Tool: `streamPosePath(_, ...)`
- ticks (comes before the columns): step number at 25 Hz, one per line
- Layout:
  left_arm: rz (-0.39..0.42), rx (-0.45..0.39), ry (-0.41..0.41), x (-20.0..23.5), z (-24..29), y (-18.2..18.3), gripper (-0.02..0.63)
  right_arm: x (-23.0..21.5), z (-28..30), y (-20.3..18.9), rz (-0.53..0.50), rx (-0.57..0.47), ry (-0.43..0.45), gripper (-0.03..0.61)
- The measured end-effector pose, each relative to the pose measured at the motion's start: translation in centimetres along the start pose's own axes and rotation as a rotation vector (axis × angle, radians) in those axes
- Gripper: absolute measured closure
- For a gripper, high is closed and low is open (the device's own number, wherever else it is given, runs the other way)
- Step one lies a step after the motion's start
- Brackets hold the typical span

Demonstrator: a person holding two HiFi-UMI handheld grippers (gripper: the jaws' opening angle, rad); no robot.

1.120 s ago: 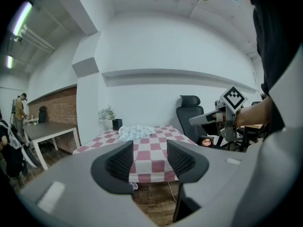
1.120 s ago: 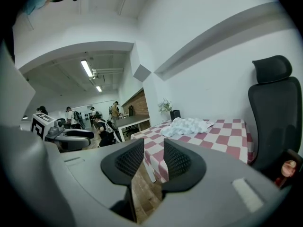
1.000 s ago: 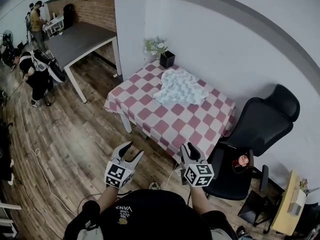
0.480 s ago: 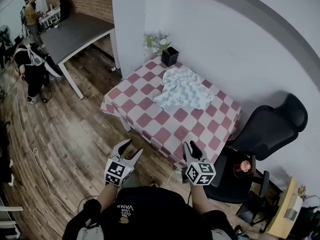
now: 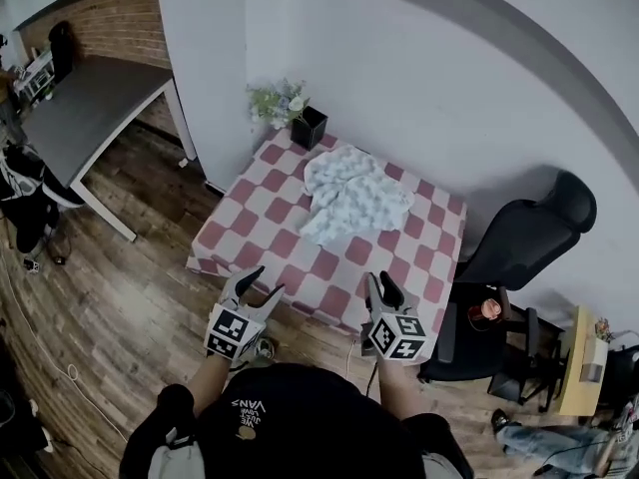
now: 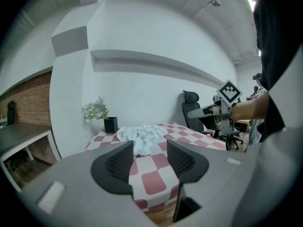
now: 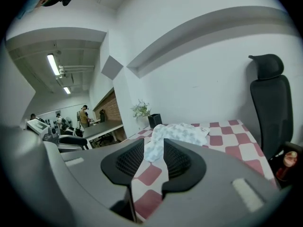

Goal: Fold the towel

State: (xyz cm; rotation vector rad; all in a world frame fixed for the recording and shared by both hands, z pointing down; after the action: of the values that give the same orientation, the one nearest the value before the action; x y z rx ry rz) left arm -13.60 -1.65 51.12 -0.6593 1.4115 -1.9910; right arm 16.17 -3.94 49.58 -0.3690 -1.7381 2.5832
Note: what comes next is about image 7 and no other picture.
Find white ceiling pipes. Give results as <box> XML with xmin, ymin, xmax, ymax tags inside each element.
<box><xmin>55</xmin><ymin>64</ymin><xmax>96</xmax><ymax>80</ymax></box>

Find white grey-patterned towel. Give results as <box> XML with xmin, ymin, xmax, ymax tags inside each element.
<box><xmin>143</xmin><ymin>122</ymin><xmax>211</xmax><ymax>163</ymax></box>

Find long ceiling light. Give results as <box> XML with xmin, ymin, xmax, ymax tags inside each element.
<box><xmin>46</xmin><ymin>53</ymin><xmax>61</xmax><ymax>76</ymax></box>

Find black mesh office chair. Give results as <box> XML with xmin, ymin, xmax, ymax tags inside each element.
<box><xmin>248</xmin><ymin>53</ymin><xmax>294</xmax><ymax>166</ymax></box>

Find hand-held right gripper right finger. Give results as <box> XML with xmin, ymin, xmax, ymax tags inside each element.
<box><xmin>161</xmin><ymin>138</ymin><xmax>207</xmax><ymax>200</ymax></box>

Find red copper bottle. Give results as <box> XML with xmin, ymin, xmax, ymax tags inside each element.
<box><xmin>276</xmin><ymin>150</ymin><xmax>299</xmax><ymax>182</ymax></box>

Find grey long desk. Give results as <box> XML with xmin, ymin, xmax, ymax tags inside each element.
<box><xmin>82</xmin><ymin>121</ymin><xmax>125</xmax><ymax>142</ymax></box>

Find black armrest chair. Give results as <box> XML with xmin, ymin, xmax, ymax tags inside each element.
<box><xmin>57</xmin><ymin>135</ymin><xmax>88</xmax><ymax>151</ymax></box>

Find artificial plant in black pot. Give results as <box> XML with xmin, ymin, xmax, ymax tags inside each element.
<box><xmin>130</xmin><ymin>99</ymin><xmax>163</xmax><ymax>129</ymax></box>

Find red white checkered tablecloth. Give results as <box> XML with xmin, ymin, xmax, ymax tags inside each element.
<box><xmin>129</xmin><ymin>119</ymin><xmax>278</xmax><ymax>223</ymax></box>

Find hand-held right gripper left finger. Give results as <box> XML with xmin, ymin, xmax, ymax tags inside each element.
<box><xmin>100</xmin><ymin>138</ymin><xmax>145</xmax><ymax>186</ymax></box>

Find white box device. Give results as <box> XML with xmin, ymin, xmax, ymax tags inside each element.
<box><xmin>25</xmin><ymin>118</ymin><xmax>51</xmax><ymax>140</ymax></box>

